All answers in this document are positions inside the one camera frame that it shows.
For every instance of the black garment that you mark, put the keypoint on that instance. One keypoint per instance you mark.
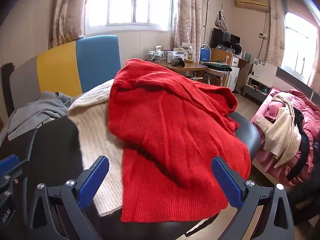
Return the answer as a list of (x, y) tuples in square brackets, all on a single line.
[(303, 142)]

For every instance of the black monitor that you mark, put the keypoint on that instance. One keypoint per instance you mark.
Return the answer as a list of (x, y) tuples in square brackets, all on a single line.
[(225, 40)]

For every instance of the bed with pink duvet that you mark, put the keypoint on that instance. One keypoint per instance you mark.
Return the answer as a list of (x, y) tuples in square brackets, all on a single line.
[(310, 120)]

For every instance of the blue plastic container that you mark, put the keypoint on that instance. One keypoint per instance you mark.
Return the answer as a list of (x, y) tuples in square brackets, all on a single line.
[(204, 53)]

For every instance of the white hanging bag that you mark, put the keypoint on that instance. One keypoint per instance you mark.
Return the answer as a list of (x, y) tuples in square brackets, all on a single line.
[(222, 21)]

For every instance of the round stool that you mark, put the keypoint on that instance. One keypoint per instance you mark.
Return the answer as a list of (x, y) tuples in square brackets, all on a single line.
[(215, 76)]

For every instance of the beige patterned curtain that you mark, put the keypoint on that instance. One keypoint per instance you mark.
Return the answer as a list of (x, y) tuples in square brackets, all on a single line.
[(276, 30), (188, 17), (67, 12)]

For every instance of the white small cabinet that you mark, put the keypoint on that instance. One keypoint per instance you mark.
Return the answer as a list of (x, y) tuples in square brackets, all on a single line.
[(237, 72)]

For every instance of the wooden desk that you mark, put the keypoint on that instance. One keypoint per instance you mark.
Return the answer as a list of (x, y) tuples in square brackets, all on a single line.
[(192, 66)]

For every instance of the grey button shirt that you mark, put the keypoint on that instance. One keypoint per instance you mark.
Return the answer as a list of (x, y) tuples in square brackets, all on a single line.
[(32, 112)]

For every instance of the small desk fan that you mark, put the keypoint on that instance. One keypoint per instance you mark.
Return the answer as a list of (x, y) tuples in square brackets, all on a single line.
[(237, 49)]

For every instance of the red knit sweater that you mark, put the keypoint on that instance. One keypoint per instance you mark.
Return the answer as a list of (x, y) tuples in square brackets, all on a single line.
[(162, 130)]

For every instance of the wooden chair back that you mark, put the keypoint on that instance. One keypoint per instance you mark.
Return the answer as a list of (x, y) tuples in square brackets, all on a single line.
[(220, 55)]

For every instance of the wall air conditioner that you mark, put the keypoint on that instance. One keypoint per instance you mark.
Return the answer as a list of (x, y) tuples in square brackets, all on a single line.
[(251, 4)]

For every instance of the grey yellow blue chair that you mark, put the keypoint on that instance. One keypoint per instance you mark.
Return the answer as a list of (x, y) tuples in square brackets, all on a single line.
[(62, 67)]

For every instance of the white carton box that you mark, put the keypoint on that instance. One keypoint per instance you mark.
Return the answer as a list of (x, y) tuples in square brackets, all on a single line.
[(187, 53)]

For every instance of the small side window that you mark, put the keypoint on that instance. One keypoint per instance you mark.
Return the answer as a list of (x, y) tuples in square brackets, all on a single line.
[(297, 45)]

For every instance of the grey low shelf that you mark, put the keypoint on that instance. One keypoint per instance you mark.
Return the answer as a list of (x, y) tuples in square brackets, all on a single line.
[(256, 87)]

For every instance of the beige garment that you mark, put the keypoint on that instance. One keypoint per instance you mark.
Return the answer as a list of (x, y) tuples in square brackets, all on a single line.
[(285, 132)]

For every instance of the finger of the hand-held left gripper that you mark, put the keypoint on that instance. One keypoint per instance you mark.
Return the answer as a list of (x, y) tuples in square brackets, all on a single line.
[(7, 164)]

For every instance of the cream ribbed knit sweater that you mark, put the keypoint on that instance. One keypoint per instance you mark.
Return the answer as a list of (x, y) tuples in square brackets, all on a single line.
[(95, 130)]

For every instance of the white floral box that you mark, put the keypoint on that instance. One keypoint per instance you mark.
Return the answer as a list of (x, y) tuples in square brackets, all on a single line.
[(265, 71)]

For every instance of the dark green folded cloth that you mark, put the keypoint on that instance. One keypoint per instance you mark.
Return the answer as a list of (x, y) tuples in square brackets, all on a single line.
[(217, 65)]

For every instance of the large bright window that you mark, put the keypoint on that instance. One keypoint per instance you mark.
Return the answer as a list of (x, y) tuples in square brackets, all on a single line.
[(125, 2)]

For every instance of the group of small jars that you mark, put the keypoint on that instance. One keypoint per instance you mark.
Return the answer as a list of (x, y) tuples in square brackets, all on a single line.
[(160, 55)]

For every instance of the metal floor stand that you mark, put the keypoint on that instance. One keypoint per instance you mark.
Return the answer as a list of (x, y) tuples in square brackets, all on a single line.
[(206, 17)]

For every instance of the dark wooden headboard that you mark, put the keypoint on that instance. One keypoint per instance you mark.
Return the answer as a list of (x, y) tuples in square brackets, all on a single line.
[(292, 78)]

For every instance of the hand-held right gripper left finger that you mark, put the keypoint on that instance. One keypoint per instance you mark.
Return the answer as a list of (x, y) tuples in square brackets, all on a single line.
[(92, 180)]

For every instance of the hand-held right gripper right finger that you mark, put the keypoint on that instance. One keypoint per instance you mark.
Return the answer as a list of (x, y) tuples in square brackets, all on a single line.
[(226, 180)]

